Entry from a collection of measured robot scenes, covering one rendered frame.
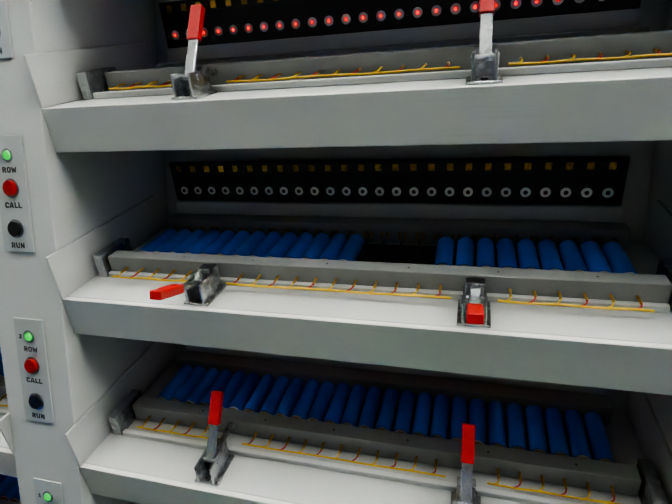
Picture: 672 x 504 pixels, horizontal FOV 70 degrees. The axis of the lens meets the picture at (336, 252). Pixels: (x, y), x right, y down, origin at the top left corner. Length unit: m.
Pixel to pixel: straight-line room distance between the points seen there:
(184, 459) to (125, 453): 0.08
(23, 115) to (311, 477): 0.48
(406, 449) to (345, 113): 0.35
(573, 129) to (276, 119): 0.24
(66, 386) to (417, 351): 0.39
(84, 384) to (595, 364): 0.53
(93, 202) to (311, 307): 0.30
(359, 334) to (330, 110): 0.20
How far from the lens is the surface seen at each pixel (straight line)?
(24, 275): 0.62
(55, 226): 0.58
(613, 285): 0.47
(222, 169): 0.64
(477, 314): 0.36
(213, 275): 0.51
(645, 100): 0.42
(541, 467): 0.55
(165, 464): 0.62
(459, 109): 0.41
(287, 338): 0.47
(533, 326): 0.44
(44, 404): 0.66
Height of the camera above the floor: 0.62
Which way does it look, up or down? 10 degrees down
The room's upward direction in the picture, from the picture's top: straight up
